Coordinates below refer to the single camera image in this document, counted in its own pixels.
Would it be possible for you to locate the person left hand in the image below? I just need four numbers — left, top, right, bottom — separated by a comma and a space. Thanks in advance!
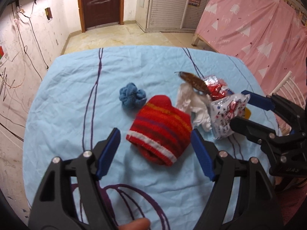
118, 218, 150, 230

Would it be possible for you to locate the small yellow plastic cup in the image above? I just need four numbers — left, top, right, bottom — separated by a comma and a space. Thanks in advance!
243, 107, 251, 119

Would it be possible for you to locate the white metal chair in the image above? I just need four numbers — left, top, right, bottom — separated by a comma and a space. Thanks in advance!
269, 71, 306, 108

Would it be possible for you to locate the red white snack bag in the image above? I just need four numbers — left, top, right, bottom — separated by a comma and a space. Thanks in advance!
203, 75, 234, 101

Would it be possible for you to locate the white crumpled tissue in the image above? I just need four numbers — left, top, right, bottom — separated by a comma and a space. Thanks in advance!
175, 83, 212, 132

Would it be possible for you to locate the brown snack wrapper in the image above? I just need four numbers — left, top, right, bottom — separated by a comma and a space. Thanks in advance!
175, 71, 211, 96

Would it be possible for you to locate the pink curtain with trees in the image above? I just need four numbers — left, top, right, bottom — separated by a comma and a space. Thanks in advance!
195, 0, 306, 94

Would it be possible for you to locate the red striped knitted hat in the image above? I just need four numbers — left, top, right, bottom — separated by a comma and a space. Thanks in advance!
126, 95, 192, 166

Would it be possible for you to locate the white louvered wardrobe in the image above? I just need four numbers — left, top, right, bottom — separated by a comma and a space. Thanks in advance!
136, 0, 209, 33

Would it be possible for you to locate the blue crumpled sock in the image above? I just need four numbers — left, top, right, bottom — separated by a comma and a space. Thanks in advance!
119, 83, 147, 109

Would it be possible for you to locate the dark red door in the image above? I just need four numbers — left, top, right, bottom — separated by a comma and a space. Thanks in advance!
78, 0, 124, 32

